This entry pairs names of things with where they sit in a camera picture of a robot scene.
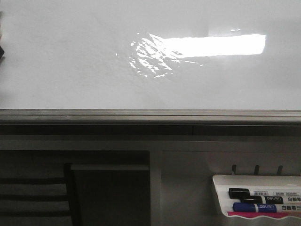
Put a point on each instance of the black metal hook middle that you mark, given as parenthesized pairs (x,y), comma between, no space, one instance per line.
(256,170)

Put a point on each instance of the white marker tray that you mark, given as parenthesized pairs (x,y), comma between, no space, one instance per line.
(223,203)

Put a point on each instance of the blue capped marker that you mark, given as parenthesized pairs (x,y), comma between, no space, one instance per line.
(266,208)

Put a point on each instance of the grey aluminium whiteboard frame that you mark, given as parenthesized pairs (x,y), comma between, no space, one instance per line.
(150,122)

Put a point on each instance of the black capped marker middle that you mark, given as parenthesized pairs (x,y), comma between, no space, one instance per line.
(271,200)

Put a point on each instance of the black metal hook right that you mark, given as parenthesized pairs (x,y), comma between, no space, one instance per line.
(279,170)

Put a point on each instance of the black capped marker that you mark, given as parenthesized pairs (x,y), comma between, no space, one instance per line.
(271,200)
(236,193)

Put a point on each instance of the pink eraser strip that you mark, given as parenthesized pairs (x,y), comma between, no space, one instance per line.
(270,214)

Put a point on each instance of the black slatted chair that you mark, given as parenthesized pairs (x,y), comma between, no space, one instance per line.
(70,196)

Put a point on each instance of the black metal hook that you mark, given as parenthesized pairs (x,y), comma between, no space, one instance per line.
(233,169)
(279,170)
(256,170)

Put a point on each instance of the black capped marker top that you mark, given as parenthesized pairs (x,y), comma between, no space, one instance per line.
(236,193)

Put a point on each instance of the white whiteboard surface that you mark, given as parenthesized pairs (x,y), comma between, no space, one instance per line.
(150,54)

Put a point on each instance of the black metal hook left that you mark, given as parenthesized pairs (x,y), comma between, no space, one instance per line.
(233,169)

